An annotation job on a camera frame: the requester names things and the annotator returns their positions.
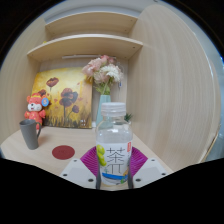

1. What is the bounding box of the white light bar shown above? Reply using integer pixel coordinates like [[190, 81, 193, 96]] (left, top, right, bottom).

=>
[[61, 54, 101, 60]]

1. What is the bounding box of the tall teal vase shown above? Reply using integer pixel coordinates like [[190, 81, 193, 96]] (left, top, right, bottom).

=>
[[95, 94, 112, 127]]

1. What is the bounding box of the flat round red coaster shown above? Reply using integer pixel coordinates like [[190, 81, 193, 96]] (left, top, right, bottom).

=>
[[51, 144, 76, 161]]

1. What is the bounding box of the grey mug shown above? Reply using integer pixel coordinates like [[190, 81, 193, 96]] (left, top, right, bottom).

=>
[[19, 119, 43, 151]]

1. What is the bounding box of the clear plastic drink bottle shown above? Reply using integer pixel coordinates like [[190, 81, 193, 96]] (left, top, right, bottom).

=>
[[95, 101, 134, 191]]

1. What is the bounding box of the light wooden shelf unit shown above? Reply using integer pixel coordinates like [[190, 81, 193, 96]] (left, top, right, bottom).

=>
[[26, 11, 144, 63]]

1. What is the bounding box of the yellow poppy flower painting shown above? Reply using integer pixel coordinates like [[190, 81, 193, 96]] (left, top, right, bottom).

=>
[[30, 67, 94, 129]]

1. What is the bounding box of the pink and white flower bouquet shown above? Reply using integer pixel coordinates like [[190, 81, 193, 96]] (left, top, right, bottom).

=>
[[81, 54, 125, 96]]

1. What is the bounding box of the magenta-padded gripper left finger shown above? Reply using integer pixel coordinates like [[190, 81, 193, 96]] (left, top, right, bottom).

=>
[[59, 146, 101, 191]]

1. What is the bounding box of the red and white plush toy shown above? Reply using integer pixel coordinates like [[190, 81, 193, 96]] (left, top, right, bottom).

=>
[[23, 93, 51, 131]]

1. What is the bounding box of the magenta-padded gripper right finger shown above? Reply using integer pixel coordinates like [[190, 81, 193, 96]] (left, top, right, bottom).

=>
[[127, 146, 168, 190]]

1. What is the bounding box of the small potted succulent plant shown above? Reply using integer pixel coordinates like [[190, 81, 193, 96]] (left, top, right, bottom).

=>
[[123, 113, 134, 124]]

